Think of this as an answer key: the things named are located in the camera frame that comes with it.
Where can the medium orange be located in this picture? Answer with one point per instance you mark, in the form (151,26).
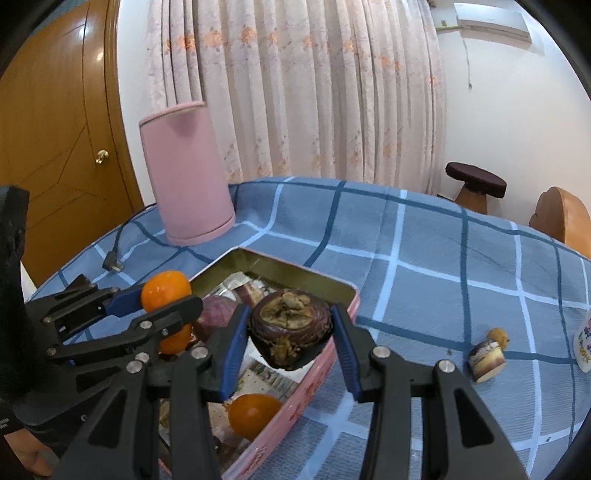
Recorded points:
(254,415)

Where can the pink floral curtain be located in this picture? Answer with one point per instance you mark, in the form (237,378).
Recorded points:
(300,92)

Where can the blue checked tablecloth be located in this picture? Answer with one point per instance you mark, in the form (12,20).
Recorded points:
(438,258)

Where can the pink cylindrical container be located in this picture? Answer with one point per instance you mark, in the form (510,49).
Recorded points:
(184,175)

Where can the wooden door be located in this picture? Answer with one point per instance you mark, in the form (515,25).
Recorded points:
(60,138)

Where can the brown longan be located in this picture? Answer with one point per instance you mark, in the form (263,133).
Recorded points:
(501,336)

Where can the person's left hand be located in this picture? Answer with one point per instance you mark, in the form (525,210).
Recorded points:
(32,454)

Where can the pink tin box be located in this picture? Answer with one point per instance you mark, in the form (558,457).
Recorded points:
(300,401)

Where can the large orange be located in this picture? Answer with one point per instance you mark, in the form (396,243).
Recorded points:
(166,288)

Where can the white printed packet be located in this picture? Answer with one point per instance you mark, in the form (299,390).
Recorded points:
(240,282)
(272,381)

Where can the purple round fruit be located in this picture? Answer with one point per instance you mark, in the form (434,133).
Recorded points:
(217,314)

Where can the white air conditioner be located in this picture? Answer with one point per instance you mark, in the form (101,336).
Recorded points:
(494,23)

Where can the dark mangosteen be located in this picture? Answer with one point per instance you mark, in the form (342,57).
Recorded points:
(291,323)

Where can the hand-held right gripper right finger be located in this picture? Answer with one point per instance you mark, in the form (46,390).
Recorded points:
(346,355)

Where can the dark round stool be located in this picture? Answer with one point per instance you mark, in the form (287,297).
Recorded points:
(475,177)

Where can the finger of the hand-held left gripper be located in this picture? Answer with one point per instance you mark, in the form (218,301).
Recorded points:
(171,314)
(122,301)

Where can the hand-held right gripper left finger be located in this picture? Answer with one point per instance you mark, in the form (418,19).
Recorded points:
(233,350)

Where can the brown leather chair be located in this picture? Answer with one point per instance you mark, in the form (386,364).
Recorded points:
(563,217)

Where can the white mug blue print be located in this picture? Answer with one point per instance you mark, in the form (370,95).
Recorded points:
(584,346)

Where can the brass door knob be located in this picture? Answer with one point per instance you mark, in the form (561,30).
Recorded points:
(102,157)

